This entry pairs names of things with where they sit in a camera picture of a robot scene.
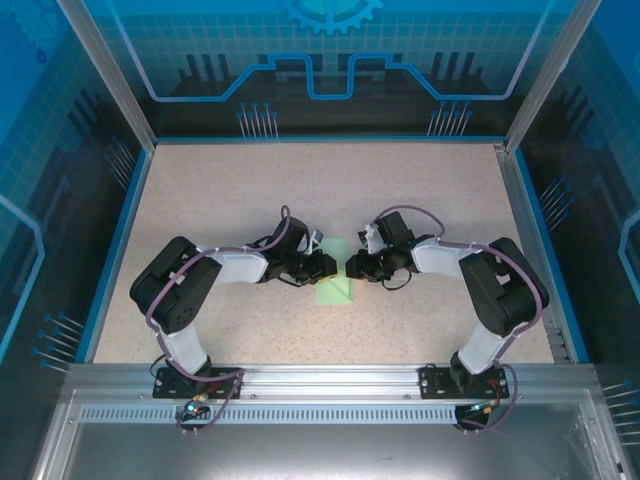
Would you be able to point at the grey metal tray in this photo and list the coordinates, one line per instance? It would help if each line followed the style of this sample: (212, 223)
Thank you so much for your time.
(320, 450)

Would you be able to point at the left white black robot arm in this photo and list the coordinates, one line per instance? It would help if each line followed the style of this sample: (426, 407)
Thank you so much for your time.
(240, 265)

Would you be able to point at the aluminium side rail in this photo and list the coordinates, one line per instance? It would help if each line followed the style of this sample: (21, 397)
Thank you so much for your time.
(530, 250)

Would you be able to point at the aluminium frame post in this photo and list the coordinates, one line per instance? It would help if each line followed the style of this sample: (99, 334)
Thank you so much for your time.
(107, 75)
(550, 75)

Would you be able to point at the aluminium frame rail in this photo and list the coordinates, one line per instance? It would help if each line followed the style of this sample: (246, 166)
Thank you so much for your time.
(330, 375)

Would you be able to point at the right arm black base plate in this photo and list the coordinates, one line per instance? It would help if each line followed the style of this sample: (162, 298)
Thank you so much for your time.
(431, 382)

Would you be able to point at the light green paper sheet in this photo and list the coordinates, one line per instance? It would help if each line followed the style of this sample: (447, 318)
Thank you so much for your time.
(339, 295)

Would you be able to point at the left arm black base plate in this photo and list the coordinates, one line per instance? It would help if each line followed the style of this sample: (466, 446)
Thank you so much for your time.
(227, 382)

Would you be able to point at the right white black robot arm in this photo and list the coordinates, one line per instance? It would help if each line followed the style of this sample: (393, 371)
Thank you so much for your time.
(435, 257)

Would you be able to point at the blue table edge strip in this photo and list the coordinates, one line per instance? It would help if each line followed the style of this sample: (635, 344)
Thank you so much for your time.
(117, 255)

